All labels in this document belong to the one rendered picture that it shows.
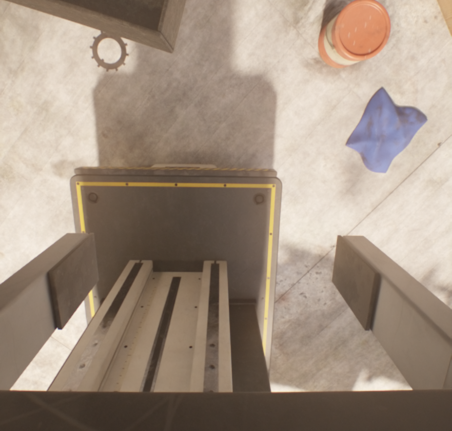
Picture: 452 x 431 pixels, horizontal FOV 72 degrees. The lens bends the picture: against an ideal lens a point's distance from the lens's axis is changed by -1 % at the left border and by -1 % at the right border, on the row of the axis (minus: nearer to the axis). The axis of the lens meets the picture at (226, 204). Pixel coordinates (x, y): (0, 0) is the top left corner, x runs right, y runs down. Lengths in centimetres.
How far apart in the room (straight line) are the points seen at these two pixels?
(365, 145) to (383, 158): 10
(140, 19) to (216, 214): 82
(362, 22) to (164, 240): 98
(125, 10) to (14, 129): 130
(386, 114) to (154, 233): 103
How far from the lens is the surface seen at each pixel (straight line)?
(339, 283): 17
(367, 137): 144
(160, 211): 107
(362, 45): 126
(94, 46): 144
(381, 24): 129
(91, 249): 16
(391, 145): 148
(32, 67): 153
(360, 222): 154
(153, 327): 90
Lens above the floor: 133
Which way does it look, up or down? 74 degrees down
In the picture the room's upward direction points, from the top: 176 degrees clockwise
